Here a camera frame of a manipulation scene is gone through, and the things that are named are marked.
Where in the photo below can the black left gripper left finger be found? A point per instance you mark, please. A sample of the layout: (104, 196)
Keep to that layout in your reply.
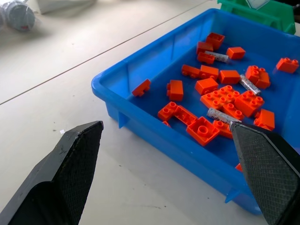
(58, 178)

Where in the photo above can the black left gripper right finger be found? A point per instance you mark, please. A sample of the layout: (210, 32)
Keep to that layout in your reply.
(267, 168)

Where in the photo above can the green plastic bin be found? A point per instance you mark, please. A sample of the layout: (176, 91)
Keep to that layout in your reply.
(262, 14)

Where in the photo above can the silver cylindrical battery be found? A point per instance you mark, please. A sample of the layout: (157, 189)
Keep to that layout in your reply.
(249, 84)
(219, 114)
(218, 56)

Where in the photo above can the flat orange building plate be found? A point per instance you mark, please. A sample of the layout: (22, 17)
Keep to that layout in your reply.
(219, 96)

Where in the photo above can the blue plastic tray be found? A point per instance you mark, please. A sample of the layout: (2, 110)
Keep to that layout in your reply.
(150, 122)

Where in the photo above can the grey item in clear wrap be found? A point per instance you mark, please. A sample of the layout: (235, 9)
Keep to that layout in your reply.
(17, 15)

